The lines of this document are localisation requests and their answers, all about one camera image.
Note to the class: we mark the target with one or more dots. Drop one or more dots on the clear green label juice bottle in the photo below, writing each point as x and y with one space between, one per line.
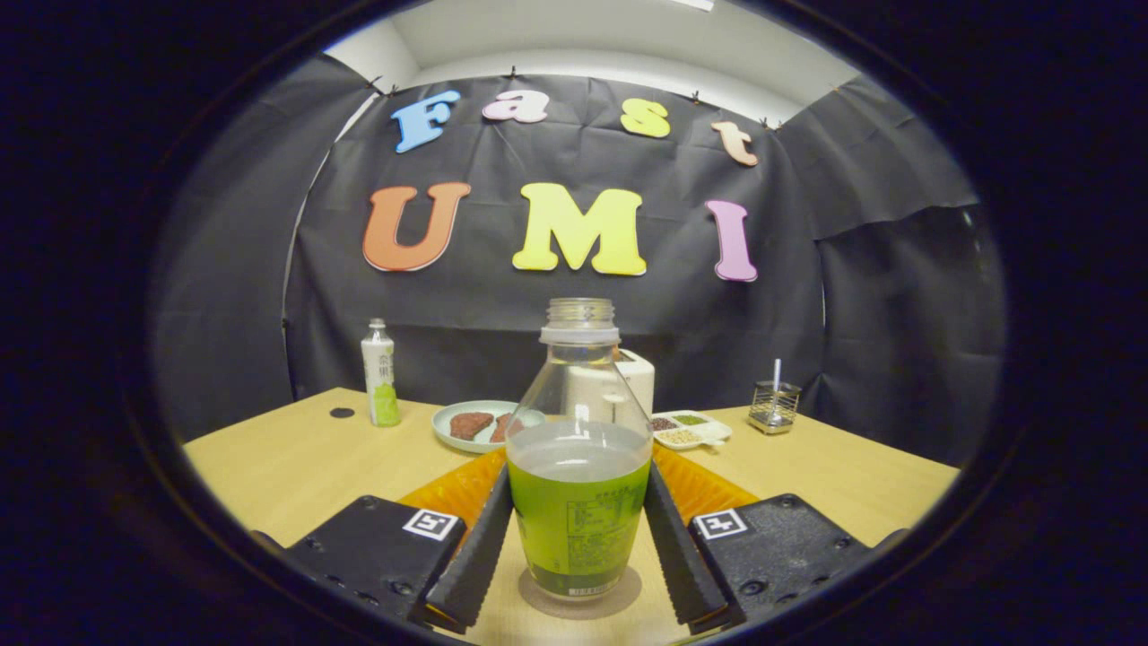
578 520

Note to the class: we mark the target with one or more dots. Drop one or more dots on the white straw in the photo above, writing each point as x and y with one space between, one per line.
777 372

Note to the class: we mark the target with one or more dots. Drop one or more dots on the pale green plate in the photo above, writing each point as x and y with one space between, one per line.
444 431

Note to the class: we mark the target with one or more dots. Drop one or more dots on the brown meat piece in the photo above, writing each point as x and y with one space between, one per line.
471 425
500 431

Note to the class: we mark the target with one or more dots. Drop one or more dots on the ceiling light panel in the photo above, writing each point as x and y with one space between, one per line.
695 4

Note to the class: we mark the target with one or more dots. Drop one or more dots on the black backdrop cloth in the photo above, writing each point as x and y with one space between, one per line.
762 341

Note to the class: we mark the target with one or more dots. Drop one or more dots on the wooden table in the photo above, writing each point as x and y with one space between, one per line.
296 467

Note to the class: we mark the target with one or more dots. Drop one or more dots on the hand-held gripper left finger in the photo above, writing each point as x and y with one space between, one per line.
480 556

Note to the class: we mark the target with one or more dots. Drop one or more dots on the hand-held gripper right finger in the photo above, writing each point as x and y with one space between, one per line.
677 556

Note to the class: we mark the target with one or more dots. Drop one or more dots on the white toaster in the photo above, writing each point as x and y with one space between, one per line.
639 377

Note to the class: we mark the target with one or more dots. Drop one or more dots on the slim white green bottle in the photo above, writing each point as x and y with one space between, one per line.
381 377

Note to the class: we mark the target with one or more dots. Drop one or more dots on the round brown coaster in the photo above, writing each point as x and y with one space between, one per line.
628 599

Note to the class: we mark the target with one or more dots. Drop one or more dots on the white divided seed dish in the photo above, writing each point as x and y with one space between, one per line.
686 432

